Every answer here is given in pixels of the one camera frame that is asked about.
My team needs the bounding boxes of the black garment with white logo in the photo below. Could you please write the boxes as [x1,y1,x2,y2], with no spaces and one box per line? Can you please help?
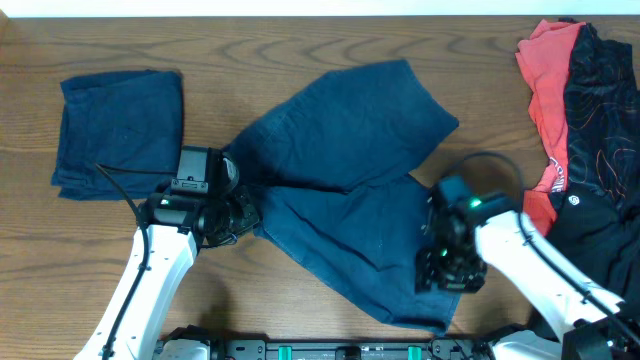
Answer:
[546,184,639,319]

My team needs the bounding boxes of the folded dark blue shorts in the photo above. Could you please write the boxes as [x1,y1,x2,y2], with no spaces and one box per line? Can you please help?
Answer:
[51,70,184,201]

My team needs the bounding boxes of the black patterned garment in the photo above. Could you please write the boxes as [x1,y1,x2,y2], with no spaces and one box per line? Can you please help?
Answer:
[564,23,639,209]

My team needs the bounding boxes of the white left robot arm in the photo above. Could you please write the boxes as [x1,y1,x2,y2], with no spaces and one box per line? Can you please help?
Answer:
[75,186,260,360]

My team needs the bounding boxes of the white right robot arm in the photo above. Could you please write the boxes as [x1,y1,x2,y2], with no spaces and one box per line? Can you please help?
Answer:
[415,176,639,359]

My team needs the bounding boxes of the red orange garment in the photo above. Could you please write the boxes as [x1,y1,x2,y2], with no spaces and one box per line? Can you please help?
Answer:
[515,20,584,235]

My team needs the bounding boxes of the dark blue denim shorts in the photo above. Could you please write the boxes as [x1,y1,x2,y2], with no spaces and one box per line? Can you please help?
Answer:
[228,60,459,335]

